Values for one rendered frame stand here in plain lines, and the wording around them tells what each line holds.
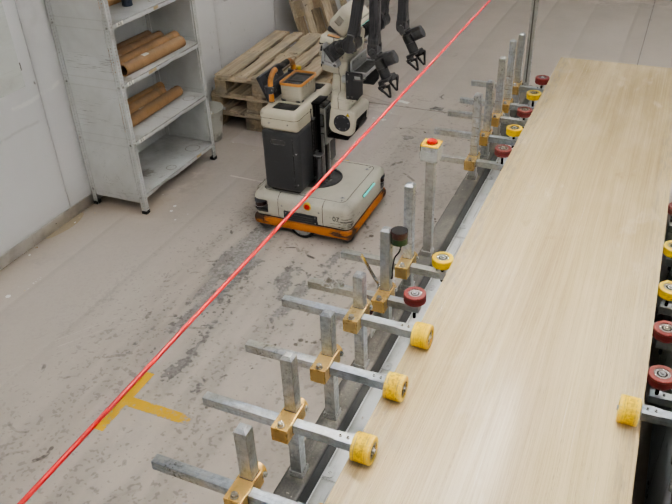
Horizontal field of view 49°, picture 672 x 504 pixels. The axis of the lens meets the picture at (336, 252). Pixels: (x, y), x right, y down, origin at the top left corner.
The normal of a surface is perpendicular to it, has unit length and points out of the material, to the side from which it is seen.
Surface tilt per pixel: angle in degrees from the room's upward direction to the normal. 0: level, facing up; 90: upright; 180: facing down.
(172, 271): 0
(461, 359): 0
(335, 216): 90
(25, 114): 90
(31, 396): 0
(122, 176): 90
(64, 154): 90
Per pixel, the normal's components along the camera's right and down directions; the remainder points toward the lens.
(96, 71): -0.40, 0.52
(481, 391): -0.04, -0.83
